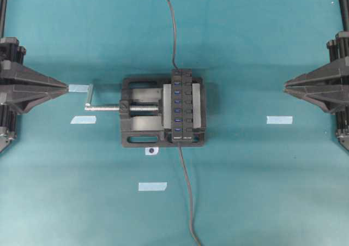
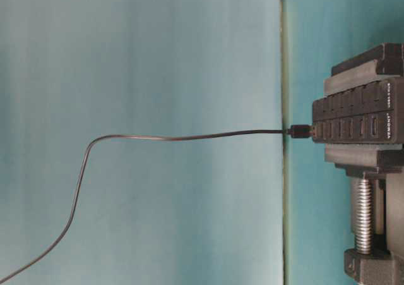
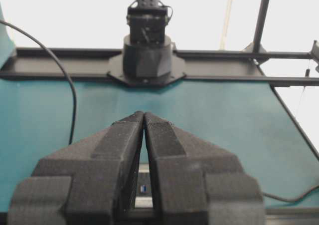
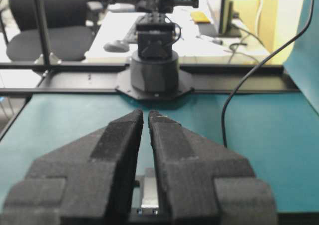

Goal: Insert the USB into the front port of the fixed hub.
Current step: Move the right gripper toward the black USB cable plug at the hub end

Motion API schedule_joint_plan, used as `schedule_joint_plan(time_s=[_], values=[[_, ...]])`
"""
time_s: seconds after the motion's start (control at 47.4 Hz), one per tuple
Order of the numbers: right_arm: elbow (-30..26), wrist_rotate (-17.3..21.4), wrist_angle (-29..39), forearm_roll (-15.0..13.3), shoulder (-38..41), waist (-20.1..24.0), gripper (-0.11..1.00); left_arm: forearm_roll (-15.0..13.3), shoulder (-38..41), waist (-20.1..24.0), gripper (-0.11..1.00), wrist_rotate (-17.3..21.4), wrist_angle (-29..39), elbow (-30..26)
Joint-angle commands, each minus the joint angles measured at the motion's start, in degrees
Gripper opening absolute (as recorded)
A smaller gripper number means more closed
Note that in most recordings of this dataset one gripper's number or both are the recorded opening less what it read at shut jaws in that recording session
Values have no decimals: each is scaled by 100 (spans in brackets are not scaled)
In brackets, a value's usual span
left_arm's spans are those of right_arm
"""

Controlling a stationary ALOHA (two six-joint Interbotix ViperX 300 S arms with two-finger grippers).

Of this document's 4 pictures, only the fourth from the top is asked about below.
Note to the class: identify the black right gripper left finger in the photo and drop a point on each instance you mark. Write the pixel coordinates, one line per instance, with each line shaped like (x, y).
(86, 182)

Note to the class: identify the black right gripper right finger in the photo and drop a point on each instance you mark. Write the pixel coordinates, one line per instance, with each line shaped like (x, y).
(203, 183)

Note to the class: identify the computer mouse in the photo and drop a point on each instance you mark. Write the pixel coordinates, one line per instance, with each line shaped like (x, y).
(116, 46)

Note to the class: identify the computer monitor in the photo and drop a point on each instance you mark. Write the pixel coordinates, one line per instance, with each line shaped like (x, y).
(226, 28)

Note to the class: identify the black office chair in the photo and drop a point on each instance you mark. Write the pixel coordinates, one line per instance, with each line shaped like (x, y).
(69, 37)

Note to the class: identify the black aluminium frame rail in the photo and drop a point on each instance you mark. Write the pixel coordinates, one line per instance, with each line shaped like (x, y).
(59, 77)

